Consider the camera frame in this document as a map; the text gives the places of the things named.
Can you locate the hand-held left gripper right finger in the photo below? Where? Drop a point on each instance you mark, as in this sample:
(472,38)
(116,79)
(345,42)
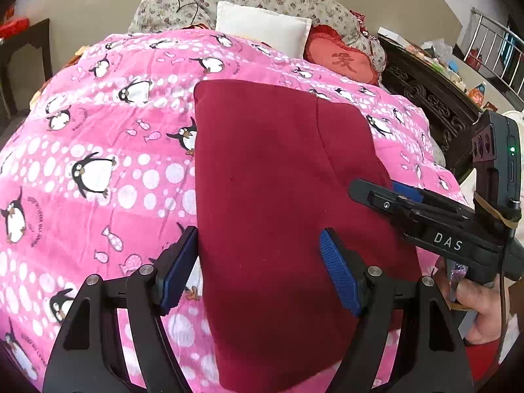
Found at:
(339,274)

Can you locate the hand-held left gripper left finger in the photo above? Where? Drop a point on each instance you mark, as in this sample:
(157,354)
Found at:
(180,272)

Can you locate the red patterned cloth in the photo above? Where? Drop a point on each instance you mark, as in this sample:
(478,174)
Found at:
(360,20)

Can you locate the pink penguin print blanket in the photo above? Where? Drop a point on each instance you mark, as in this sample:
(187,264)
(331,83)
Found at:
(102,131)

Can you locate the metal railing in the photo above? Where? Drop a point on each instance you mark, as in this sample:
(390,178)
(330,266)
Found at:
(491,45)

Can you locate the orange snack packet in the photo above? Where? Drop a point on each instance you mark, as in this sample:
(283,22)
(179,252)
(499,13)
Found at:
(478,94)

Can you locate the person's right hand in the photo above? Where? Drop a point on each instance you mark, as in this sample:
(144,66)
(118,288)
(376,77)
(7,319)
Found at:
(487,303)

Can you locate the white flat box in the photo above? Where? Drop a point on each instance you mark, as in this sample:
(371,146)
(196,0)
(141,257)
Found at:
(393,37)

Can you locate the carved dark wooden cabinet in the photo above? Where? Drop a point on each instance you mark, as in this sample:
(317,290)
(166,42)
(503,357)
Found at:
(434,98)

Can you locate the clear plastic bag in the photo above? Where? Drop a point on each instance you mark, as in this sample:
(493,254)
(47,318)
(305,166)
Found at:
(437,49)

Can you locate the dark wooden side table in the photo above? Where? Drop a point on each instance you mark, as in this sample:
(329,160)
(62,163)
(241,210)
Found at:
(24,41)

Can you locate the person's right forearm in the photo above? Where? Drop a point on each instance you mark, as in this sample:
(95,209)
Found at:
(483,360)

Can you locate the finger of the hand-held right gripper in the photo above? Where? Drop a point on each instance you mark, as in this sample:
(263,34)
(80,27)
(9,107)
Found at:
(376,200)
(407,191)

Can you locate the white pillow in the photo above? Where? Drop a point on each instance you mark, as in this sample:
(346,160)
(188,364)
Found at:
(262,28)

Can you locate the dark red sweater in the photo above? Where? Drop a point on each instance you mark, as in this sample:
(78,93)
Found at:
(266,172)

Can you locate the red heart cushion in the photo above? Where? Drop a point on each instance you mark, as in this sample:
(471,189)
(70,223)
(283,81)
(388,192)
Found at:
(339,59)

